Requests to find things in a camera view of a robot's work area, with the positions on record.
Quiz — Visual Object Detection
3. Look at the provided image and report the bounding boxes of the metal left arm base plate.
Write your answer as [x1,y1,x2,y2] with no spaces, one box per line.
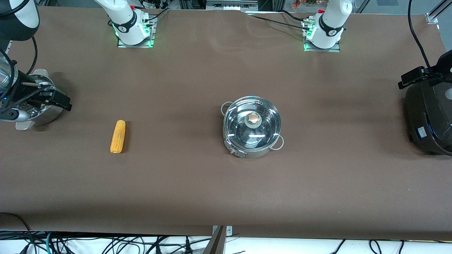
[303,19,341,53]

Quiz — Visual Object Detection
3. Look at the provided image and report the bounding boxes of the black right base cable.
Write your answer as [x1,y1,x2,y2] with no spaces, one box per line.
[143,8,171,23]

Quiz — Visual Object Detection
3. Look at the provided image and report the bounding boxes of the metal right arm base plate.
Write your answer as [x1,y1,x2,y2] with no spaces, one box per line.
[117,16,156,48]

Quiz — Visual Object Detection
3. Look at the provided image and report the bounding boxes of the grey metal pole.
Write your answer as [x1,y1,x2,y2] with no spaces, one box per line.
[202,226,226,254]

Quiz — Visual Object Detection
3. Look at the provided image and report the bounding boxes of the brown table cover sheet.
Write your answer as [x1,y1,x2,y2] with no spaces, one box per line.
[0,6,452,241]

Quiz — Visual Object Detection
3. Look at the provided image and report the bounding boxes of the yellow corn cob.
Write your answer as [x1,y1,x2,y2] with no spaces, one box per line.
[110,120,126,154]

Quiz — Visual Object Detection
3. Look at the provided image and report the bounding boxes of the shiny steel pot white handles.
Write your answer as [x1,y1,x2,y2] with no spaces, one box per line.
[16,69,65,131]

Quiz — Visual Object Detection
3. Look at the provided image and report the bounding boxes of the black left base cable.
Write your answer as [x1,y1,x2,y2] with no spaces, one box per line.
[247,11,311,30]

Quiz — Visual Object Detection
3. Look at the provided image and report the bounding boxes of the black base cable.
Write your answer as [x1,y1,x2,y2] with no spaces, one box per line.
[143,8,171,23]
[247,11,311,30]

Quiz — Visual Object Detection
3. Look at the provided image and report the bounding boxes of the steel electric pot grey handles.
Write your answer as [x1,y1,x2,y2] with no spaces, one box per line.
[221,96,285,159]

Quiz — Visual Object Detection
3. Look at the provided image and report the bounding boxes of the grey metal frame box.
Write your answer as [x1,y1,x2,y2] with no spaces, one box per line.
[206,0,259,11]

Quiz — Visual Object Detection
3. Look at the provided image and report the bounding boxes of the aluminium frame profile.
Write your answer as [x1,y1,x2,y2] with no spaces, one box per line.
[426,0,452,24]

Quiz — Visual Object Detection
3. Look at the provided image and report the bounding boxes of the black rice cooker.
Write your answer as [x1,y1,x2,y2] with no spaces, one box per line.
[405,71,452,156]

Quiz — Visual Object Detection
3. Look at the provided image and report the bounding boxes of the round glass pot lid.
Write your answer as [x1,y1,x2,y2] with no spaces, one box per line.
[225,96,282,149]

